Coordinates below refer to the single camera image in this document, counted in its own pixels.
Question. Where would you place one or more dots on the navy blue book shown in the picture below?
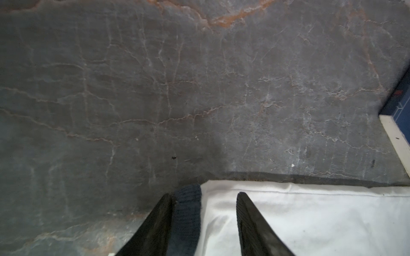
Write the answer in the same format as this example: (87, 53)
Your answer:
(395, 118)

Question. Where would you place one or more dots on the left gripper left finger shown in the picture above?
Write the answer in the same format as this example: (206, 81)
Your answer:
(151, 238)

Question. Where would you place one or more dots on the white tank top navy trim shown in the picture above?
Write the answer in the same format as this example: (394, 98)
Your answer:
(312, 220)

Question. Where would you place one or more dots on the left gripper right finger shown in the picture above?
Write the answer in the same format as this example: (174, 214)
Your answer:
(256, 236)

